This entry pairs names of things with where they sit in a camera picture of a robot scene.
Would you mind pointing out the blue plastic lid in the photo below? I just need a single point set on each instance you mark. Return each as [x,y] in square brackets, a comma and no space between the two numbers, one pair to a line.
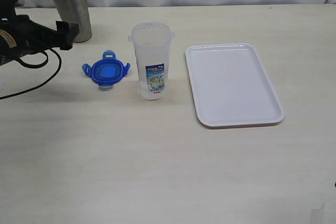
[107,71]

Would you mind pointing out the white rectangular plastic tray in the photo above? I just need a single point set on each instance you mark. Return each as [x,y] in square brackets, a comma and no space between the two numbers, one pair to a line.
[230,86]

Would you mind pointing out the clear plastic tall container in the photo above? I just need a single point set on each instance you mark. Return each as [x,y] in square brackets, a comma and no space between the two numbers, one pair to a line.
[152,46]

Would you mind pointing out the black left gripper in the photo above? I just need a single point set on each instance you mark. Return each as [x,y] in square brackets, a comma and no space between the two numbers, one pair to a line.
[67,34]

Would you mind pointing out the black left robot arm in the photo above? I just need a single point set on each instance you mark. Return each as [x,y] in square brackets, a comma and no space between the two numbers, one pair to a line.
[20,36]

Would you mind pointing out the stainless steel cup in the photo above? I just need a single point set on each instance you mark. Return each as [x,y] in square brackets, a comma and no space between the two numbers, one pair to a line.
[77,12]

